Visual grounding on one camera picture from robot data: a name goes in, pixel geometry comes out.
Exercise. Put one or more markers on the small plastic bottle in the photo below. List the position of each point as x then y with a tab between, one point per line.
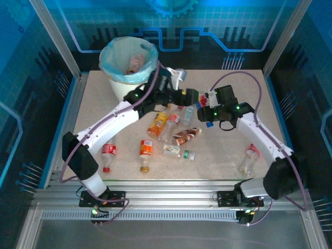
204	98

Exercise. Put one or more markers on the clear bottle white green label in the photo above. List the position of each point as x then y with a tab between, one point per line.
189	115

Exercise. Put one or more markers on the red-capped clear bottle red label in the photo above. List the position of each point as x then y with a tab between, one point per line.
173	119

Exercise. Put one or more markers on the brown label drink bottle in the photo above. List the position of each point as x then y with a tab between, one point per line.
184	136

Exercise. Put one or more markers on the orange juice bottle yellow cap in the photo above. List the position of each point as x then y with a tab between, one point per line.
157	124

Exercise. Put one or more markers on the clear bottle green neck label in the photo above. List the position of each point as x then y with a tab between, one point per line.
172	150

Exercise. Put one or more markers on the clear cola bottle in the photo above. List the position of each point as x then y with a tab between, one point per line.
252	151

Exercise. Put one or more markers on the orange label bottle gold cap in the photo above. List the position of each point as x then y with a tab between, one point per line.
145	150

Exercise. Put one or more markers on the red-capped cola bottle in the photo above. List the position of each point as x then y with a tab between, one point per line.
109	150

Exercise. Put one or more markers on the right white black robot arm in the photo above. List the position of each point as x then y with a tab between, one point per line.
259	135

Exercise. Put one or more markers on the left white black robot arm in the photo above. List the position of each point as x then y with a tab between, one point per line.
111	122

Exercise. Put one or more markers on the white plastic bin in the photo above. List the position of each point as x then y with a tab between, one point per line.
119	89

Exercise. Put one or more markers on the blue plastic bin liner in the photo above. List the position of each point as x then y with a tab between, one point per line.
109	59

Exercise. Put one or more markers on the black connector box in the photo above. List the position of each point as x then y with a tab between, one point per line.
99	216
245	218

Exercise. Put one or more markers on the grey metal base panel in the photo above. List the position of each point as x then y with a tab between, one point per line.
166	236

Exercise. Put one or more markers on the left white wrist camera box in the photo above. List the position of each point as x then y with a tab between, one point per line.
176	77

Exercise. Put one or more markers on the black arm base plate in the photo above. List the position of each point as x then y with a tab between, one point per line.
116	198
225	198

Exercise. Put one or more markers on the aluminium front rail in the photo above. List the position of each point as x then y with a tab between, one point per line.
168	197

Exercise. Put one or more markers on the aluminium frame post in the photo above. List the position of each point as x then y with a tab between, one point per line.
57	41
285	41

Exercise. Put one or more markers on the aluminium side rail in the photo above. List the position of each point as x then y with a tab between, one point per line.
71	111

